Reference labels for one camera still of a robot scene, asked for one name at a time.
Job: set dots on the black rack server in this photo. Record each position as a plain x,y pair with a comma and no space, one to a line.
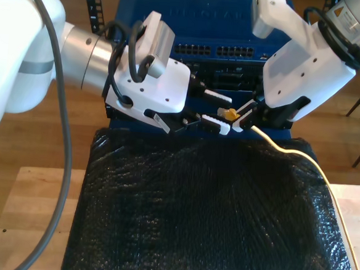
227,79

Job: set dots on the black bubble wrap mat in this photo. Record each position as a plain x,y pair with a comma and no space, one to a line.
192,219

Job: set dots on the blue rack base plate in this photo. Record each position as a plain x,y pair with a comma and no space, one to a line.
122,126

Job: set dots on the blue network switch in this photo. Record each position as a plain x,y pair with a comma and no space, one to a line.
206,19

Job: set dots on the black perforated rack post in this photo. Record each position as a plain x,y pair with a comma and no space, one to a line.
93,8

